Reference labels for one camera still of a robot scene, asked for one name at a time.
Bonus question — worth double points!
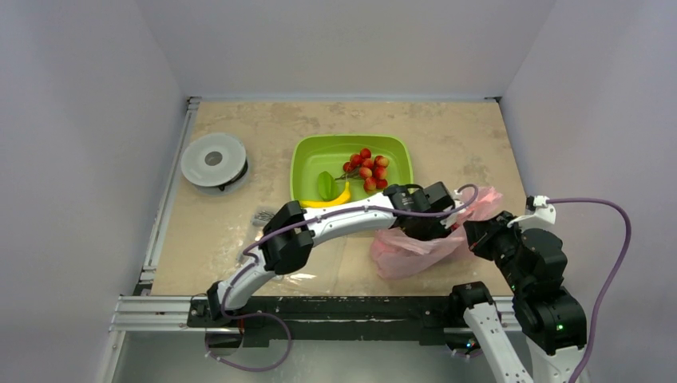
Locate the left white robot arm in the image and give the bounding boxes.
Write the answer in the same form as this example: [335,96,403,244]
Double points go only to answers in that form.
[206,182,466,326]

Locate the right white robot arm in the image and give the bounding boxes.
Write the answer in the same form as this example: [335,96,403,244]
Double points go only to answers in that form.
[448,205,588,382]

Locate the green plastic tray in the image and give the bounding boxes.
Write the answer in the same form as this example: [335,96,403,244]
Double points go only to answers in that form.
[290,134,414,202]

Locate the aluminium frame rail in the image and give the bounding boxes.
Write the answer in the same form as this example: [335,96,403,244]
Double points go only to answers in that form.
[109,97,202,333]

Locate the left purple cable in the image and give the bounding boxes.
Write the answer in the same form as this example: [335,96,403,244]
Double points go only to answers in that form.
[222,184,480,318]

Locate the pink plastic bag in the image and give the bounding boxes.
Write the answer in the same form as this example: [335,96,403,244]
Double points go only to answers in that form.
[370,187,503,279]

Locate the grey filament spool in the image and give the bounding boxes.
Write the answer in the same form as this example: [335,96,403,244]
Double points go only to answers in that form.
[180,132,249,195]

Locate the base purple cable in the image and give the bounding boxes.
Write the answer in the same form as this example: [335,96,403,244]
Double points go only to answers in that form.
[204,310,293,372]

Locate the red fake cherry bunch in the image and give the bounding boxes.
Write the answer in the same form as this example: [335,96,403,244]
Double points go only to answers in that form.
[335,148,390,193]

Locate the wrist white camera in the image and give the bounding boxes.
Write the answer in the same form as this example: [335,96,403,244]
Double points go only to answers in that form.
[440,190,477,231]
[508,195,556,231]

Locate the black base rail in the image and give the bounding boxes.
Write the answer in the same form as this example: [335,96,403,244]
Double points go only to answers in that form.
[187,296,479,350]

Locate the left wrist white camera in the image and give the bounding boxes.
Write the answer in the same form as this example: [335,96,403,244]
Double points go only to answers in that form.
[440,190,477,231]

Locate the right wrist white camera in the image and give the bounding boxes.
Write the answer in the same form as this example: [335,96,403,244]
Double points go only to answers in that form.
[508,195,556,231]

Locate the yellow fake banana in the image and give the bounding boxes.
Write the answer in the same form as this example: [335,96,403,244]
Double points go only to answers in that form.
[299,181,352,208]

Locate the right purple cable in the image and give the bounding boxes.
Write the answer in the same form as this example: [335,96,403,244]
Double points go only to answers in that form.
[544,197,632,383]

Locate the green fake fruit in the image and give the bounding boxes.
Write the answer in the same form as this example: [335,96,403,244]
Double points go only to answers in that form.
[317,172,341,201]

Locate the clear screw organizer box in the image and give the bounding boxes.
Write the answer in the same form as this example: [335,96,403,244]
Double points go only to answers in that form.
[237,207,346,296]

